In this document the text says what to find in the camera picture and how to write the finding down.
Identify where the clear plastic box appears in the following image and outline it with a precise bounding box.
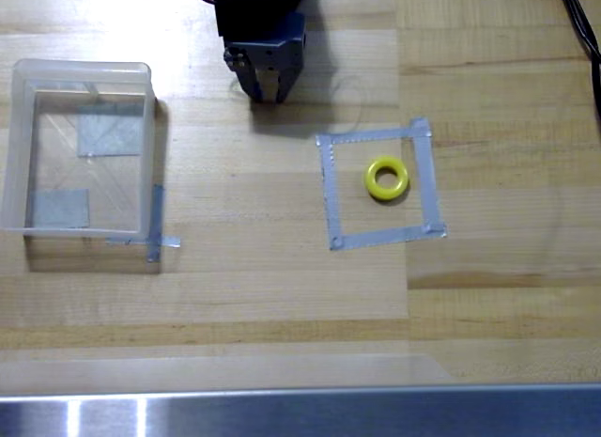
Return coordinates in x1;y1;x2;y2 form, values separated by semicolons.
0;58;157;237

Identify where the black cable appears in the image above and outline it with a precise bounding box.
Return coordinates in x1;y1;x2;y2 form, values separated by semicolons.
556;0;601;65
565;0;601;126

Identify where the grey tape patch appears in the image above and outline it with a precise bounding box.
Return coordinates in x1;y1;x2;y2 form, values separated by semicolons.
31;188;92;231
76;104;144;158

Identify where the yellow ring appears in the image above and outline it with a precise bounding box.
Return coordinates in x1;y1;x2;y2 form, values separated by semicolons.
363;155;410;203

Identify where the metal table edge rail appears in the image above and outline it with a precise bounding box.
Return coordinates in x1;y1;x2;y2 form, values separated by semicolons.
0;383;601;437

